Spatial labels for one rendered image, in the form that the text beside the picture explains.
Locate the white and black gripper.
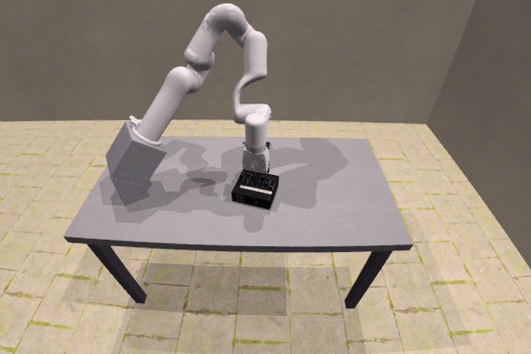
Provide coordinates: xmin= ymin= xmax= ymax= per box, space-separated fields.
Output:
xmin=242 ymin=146 xmax=270 ymax=183

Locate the black lighting desk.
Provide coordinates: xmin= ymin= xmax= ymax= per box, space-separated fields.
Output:
xmin=231 ymin=168 xmax=279 ymax=210

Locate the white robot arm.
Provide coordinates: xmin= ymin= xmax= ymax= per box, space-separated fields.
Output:
xmin=129 ymin=3 xmax=271 ymax=153

